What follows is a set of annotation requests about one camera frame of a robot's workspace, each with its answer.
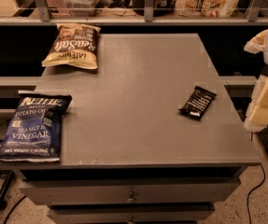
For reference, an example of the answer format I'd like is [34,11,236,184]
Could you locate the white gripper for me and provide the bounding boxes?
[244,75,268,133]

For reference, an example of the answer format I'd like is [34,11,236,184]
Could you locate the brown sea salt chip bag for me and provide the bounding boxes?
[42,23,101,70]

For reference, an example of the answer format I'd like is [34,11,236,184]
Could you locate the colourful snack bag on shelf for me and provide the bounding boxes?
[179,0,239,18]

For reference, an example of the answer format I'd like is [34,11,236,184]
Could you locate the blue Kettle chip bag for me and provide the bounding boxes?
[0,91,72,162]

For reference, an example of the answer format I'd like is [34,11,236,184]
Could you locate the small black snack packet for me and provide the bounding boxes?
[179,86,217,120]

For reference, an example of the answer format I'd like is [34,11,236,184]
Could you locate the grey drawer cabinet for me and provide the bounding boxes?
[8,34,261,224]

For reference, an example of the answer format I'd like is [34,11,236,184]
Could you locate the upper drawer knob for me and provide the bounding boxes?
[127,193,136,203]

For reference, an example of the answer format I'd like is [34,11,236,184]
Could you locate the grey metal shelf rack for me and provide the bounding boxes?
[0,0,268,26]

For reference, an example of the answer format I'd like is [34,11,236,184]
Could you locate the black cable right floor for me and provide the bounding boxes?
[246,163,267,224]

